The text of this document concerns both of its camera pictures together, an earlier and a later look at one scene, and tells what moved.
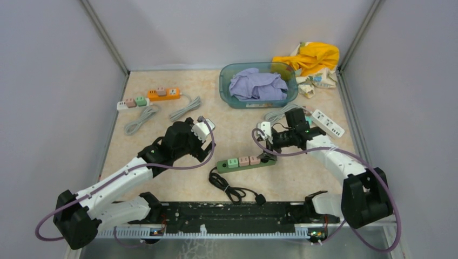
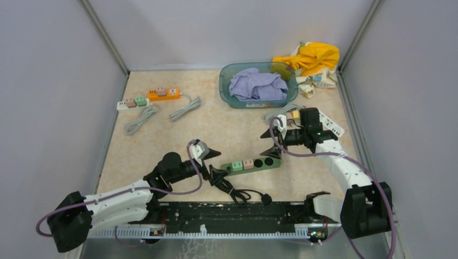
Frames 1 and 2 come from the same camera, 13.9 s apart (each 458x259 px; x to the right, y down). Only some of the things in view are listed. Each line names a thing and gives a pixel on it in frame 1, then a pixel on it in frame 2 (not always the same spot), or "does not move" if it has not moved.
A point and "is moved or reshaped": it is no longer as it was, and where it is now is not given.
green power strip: (222, 166) is moved or reshaped
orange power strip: (170, 93) does not move
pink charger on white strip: (130, 103) does not move
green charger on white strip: (141, 101) does not move
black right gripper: (267, 156) does not move
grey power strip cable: (273, 117) does not move
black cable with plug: (235, 194) is moved or reshaped
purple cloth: (249, 84) does not move
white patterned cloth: (306, 84) does not move
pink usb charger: (254, 161) to (289, 116)
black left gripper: (199, 152) to (215, 174)
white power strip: (329, 125) does not move
